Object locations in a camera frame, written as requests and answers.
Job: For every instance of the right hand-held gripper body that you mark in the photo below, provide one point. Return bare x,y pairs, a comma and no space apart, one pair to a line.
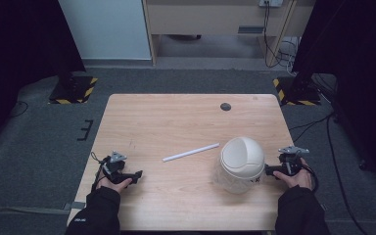
292,160

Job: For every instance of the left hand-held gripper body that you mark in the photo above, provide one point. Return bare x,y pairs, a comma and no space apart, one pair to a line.
113,164

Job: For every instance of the person's left hand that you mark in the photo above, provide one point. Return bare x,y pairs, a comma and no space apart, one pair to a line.
111,185

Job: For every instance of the person's right hand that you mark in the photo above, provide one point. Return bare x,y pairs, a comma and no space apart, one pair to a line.
298,179

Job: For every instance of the white paper straw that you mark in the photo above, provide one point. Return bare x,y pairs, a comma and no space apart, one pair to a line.
191,152

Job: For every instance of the black stand base hazard tape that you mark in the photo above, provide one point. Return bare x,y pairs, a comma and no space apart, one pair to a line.
75,89
298,93

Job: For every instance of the dark round table grommet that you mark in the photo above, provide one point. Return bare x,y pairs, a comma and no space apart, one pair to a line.
225,106

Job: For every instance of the black curtain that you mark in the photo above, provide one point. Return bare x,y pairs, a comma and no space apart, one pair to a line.
23,58
355,65

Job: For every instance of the white panel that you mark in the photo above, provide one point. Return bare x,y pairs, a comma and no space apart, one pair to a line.
106,29

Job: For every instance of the grey power strip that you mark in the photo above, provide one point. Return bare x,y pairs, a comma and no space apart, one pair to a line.
270,2

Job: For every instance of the light wooden desk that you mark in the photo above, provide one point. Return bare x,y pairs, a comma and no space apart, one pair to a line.
209,19

